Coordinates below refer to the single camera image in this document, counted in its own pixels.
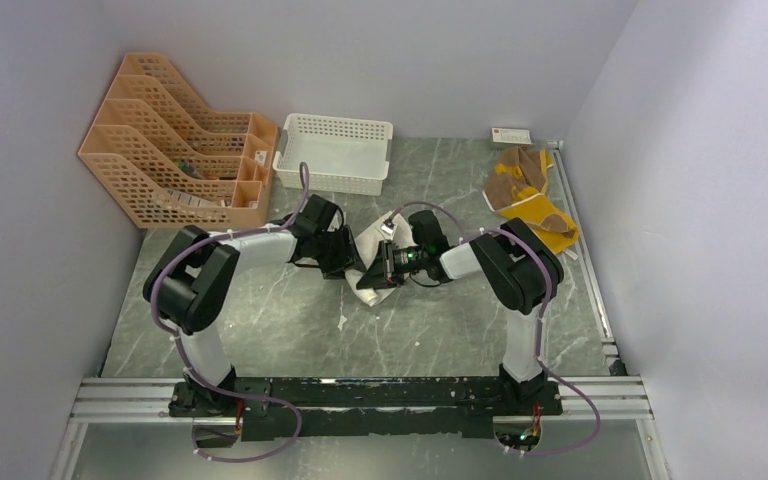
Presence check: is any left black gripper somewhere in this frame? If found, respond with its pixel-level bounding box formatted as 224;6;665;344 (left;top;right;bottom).
313;225;368;282

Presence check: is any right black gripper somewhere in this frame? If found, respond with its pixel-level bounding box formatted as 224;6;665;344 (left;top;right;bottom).
357;239;427;292

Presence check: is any cream white towel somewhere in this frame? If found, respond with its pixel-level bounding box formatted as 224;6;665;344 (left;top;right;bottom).
344;213;418;308

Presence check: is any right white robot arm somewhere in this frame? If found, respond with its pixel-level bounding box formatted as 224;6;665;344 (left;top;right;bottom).
354;210;564;414

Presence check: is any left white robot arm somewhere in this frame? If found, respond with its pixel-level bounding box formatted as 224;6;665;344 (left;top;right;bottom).
143;195;362;416

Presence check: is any white plastic basket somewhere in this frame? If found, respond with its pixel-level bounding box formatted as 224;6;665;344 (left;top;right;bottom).
272;113;394;196

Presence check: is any brown yellow towel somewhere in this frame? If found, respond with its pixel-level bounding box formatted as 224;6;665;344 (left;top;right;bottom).
482;146;580;254

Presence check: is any orange plastic file organizer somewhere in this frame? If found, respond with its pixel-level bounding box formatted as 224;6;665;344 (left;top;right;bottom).
78;52;280;230

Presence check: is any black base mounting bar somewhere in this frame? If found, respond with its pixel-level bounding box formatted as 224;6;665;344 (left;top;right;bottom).
168;372;563;441

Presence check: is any small white red box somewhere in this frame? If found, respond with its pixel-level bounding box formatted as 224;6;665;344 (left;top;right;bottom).
491;127;532;146

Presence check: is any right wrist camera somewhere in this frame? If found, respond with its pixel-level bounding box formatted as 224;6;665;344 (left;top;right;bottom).
378;218;397;240

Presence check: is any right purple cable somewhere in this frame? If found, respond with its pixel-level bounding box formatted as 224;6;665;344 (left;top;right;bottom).
383;201;603;458

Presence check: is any aluminium frame rail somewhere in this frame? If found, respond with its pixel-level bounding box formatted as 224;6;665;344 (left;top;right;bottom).
49;139;670;480

